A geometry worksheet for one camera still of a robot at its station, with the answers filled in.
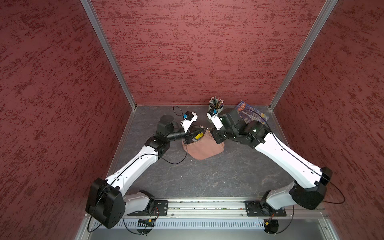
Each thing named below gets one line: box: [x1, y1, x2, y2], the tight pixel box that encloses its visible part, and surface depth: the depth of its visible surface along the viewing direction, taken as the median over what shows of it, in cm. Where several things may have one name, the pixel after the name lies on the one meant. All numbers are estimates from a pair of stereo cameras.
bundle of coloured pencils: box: [209, 95, 224, 109], surface depth 105 cm
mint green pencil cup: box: [208, 102, 224, 113], surface depth 105 cm
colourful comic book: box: [235, 100, 270, 125], surface depth 119 cm
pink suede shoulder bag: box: [182, 130, 225, 161], surface depth 83 cm
